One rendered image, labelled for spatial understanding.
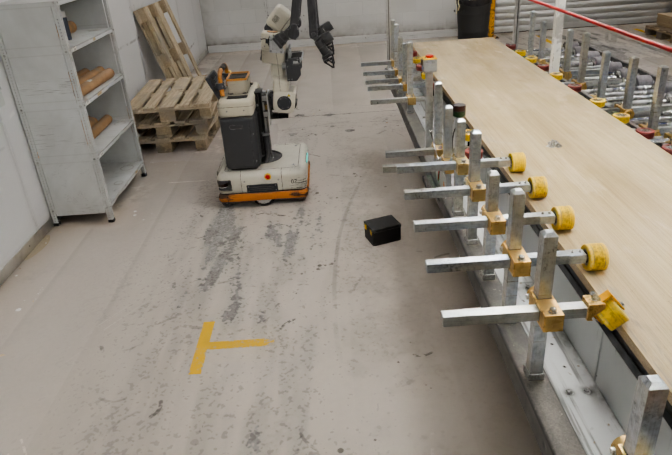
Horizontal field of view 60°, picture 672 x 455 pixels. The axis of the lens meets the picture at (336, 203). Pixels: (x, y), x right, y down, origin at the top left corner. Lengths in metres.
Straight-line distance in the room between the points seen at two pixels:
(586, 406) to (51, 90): 3.64
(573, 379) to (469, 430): 0.76
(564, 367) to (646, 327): 0.35
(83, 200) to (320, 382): 2.48
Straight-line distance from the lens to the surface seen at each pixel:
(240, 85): 4.26
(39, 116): 4.41
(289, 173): 4.23
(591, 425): 1.79
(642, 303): 1.77
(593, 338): 1.88
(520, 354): 1.83
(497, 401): 2.68
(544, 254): 1.52
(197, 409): 2.75
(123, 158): 5.31
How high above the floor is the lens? 1.87
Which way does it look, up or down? 26 degrees down
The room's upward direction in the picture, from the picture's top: 4 degrees counter-clockwise
